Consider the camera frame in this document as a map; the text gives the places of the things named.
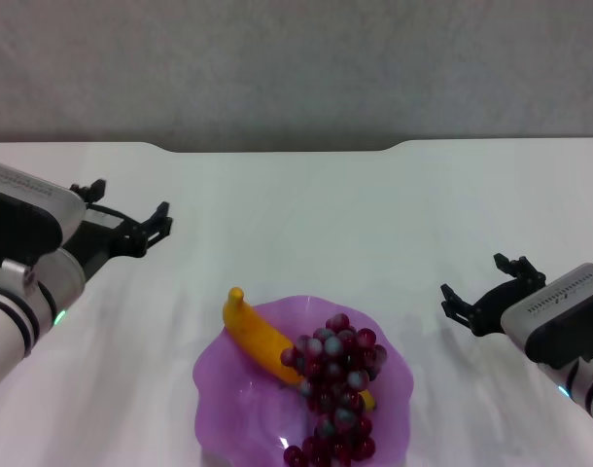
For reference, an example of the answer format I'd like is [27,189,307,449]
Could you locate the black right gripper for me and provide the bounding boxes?
[439,252,547,339]

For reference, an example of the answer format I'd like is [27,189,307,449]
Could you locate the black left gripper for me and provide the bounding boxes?
[57,178,175,284]

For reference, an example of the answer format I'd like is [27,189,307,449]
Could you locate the dark red grape bunch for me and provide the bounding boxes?
[280,312,390,467]

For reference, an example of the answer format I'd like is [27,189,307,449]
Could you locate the yellow banana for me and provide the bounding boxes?
[222,286,378,414]

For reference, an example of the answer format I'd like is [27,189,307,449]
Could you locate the purple wavy plastic plate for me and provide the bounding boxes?
[192,294,415,467]

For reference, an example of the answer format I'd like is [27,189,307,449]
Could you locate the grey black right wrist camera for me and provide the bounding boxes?
[500,262,593,372]

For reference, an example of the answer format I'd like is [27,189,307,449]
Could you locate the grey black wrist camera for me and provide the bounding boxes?
[0,158,87,267]
[500,262,593,372]

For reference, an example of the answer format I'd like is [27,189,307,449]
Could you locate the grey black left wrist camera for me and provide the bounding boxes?
[0,158,87,267]

